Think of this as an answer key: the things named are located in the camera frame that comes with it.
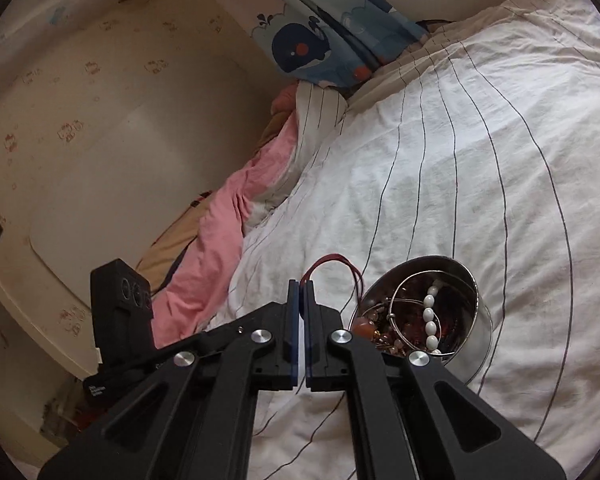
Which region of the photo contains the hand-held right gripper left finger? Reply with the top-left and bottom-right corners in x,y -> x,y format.
37,280 -> 301,480

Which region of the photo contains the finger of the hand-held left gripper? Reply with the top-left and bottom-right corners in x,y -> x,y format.
152,301 -> 286,364

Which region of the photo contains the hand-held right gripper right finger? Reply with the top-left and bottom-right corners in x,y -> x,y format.
305,280 -> 566,480

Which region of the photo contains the amber bead bracelet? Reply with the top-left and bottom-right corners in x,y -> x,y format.
352,309 -> 382,345

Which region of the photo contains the red cord bracelet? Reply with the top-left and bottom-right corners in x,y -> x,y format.
301,254 -> 367,303

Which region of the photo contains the white bead bracelet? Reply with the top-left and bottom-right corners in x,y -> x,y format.
421,282 -> 444,356

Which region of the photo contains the round steel tin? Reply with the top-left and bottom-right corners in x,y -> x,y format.
349,255 -> 494,394

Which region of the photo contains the tan bed sheet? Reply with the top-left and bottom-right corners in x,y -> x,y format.
134,191 -> 217,287

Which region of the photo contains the silver bangle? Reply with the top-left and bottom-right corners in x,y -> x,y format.
379,270 -> 477,357

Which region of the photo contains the pink blanket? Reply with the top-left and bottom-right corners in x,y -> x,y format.
149,84 -> 302,337

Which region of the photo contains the cream headboard panel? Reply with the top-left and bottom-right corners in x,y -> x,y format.
0,102 -> 263,378

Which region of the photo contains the white striped duvet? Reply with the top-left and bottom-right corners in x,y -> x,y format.
200,0 -> 600,480

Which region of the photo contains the whale print curtain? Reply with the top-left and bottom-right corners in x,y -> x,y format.
250,0 -> 429,89

